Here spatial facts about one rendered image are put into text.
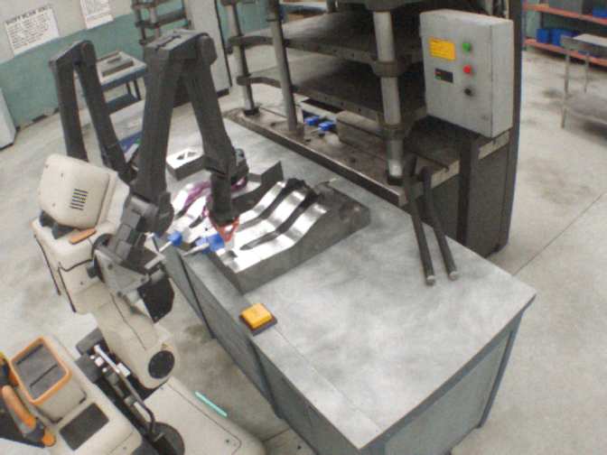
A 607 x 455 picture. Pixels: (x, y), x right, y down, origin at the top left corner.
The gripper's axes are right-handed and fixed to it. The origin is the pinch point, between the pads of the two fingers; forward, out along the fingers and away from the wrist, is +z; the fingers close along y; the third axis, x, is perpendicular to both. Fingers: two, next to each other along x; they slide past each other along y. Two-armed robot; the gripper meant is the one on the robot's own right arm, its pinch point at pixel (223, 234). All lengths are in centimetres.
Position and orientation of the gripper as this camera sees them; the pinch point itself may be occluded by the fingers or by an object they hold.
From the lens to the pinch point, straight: 135.7
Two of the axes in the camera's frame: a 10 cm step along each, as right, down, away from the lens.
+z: -0.5, 8.0, 6.0
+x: -8.1, 3.2, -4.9
